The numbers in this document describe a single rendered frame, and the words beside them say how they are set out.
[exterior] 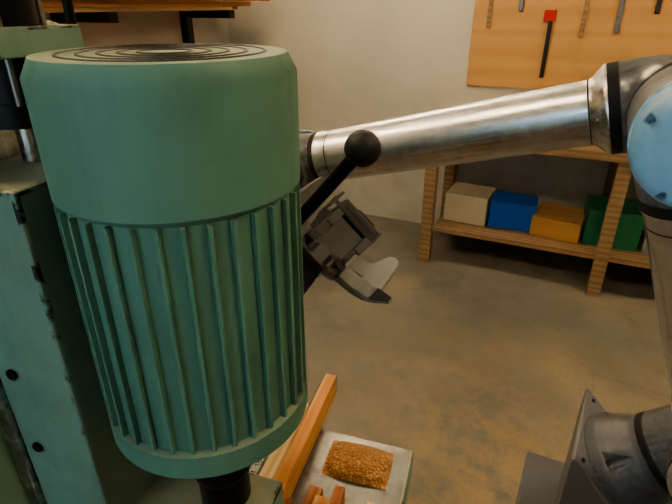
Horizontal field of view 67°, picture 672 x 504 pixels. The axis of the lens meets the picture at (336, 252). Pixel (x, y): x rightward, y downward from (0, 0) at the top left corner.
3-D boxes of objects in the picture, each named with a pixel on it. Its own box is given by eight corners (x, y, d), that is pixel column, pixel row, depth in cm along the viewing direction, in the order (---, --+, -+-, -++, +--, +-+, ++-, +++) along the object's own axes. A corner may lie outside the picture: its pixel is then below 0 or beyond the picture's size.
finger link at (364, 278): (420, 267, 52) (366, 233, 59) (380, 307, 51) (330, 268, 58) (429, 284, 55) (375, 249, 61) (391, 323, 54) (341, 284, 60)
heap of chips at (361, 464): (385, 490, 73) (386, 481, 72) (320, 474, 76) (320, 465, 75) (394, 453, 79) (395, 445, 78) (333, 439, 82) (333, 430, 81)
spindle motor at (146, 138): (260, 509, 38) (217, 69, 24) (67, 454, 42) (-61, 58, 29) (331, 364, 53) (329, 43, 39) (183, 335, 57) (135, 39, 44)
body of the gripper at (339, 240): (342, 188, 59) (323, 200, 71) (289, 238, 57) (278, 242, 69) (386, 235, 60) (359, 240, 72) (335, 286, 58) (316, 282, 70)
